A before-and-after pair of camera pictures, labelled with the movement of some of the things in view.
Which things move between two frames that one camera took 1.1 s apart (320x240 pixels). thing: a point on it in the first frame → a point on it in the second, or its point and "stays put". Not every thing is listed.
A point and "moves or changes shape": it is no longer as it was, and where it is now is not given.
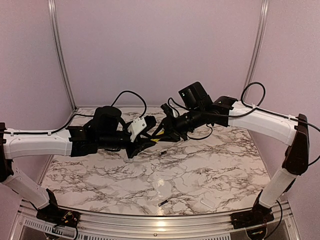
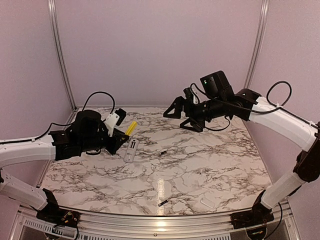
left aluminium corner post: x=52 y=8 stays put
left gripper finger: x=132 y=152 → x=114 y=146
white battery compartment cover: x=209 y=203 stays put
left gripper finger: x=150 y=122 → x=123 y=137
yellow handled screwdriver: x=156 y=140 moves or changes shape
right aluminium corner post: x=263 y=12 stays put
